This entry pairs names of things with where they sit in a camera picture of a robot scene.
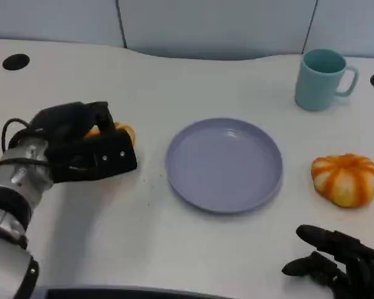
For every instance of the grey partition panel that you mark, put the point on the grey partition panel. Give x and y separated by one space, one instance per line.
215 28
50 18
352 25

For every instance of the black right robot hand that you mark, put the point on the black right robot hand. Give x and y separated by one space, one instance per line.
364 271

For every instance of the orange white toy bread roll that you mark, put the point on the orange white toy bread roll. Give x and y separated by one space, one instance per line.
346 180
127 130

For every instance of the lilac plate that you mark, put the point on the lilac plate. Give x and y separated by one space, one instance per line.
224 168

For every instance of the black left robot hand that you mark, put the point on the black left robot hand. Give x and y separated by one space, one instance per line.
65 121

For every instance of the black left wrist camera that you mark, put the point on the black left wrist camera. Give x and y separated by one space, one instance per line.
112 159

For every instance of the pale green mug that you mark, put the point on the pale green mug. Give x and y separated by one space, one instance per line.
316 87

